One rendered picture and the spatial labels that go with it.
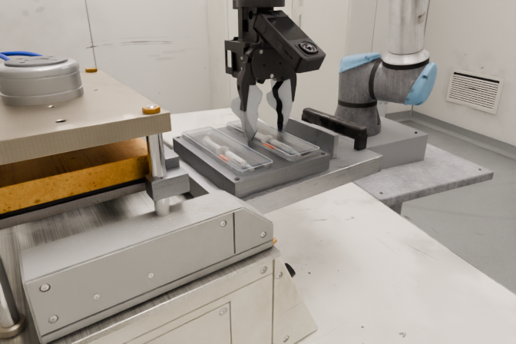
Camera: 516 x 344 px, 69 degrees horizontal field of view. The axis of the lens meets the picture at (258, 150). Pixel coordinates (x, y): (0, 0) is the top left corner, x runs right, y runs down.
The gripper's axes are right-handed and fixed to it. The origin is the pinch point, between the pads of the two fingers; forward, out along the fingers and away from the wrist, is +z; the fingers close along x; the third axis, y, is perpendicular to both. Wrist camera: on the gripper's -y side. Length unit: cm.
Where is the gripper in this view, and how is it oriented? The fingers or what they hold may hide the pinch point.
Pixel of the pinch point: (268, 130)
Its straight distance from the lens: 60.8
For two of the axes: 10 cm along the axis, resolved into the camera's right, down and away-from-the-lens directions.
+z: 0.0, 9.3, 3.8
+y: -5.6, -3.1, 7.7
